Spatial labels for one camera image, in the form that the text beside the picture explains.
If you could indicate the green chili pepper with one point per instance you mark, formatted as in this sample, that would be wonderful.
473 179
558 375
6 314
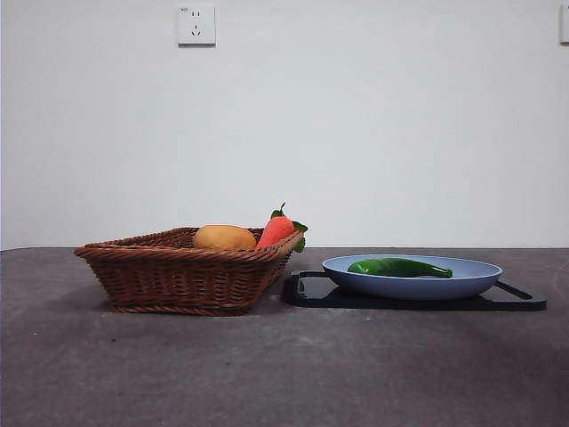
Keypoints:
395 268

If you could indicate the blue round plate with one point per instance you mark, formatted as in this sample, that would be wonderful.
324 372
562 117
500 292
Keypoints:
413 288

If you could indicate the orange toy carrot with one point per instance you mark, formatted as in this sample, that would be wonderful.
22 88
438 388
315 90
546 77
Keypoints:
276 229

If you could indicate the yellow-brown potato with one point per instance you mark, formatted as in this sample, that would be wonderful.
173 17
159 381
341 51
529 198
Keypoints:
224 238

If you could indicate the black rectangular tray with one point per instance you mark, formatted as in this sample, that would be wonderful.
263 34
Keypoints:
311 298

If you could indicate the brown wicker basket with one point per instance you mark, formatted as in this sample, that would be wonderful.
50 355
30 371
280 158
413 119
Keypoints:
173 280

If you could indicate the white wall socket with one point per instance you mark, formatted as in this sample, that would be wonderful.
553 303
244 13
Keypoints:
196 26

